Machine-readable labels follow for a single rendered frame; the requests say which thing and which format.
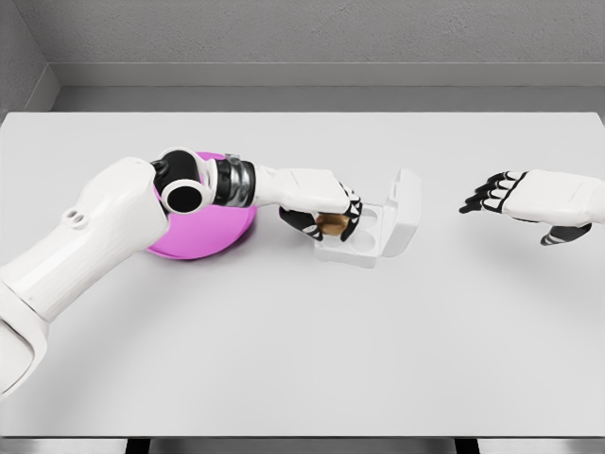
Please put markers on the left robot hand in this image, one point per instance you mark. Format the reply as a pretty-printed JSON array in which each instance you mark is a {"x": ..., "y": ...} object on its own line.
[{"x": 317, "y": 190}]

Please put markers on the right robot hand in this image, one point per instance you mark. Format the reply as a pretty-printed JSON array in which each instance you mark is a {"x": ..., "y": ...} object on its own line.
[{"x": 543, "y": 198}]

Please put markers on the brown egg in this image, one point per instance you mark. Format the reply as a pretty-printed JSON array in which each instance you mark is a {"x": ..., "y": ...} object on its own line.
[{"x": 331, "y": 224}]

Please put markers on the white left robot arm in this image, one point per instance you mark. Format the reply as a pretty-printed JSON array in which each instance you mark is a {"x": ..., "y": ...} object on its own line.
[{"x": 104, "y": 208}]

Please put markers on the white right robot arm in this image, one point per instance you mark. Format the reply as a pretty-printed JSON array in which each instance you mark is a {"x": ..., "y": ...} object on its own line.
[{"x": 600, "y": 203}]

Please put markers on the white egg box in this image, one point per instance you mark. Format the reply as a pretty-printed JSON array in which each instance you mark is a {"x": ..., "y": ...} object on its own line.
[{"x": 378, "y": 227}]

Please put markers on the pink bowl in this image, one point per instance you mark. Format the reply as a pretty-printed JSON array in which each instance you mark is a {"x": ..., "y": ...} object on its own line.
[{"x": 208, "y": 236}]

